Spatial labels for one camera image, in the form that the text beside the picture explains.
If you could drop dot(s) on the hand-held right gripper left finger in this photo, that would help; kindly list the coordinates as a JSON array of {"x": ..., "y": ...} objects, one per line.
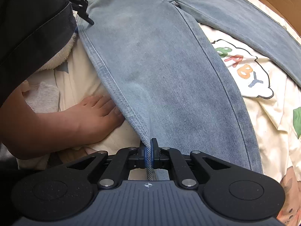
[{"x": 142, "y": 156}]

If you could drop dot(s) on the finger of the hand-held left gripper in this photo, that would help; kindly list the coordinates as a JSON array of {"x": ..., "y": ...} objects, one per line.
[{"x": 80, "y": 3}]

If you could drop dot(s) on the white fluffy blanket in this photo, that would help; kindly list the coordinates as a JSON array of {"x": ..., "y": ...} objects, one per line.
[{"x": 61, "y": 56}]

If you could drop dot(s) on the white terry cloth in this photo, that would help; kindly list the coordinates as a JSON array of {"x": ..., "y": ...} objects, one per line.
[{"x": 42, "y": 96}]

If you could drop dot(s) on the light blue jeans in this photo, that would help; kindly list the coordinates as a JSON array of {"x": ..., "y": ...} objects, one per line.
[{"x": 164, "y": 75}]

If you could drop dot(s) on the brown cardboard sheet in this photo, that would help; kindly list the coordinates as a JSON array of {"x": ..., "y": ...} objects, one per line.
[{"x": 282, "y": 2}]

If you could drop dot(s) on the cream printed bedsheet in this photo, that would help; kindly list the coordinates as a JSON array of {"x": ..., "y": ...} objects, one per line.
[{"x": 258, "y": 127}]

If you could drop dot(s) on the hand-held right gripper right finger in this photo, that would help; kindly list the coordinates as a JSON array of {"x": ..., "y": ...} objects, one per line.
[{"x": 154, "y": 155}]

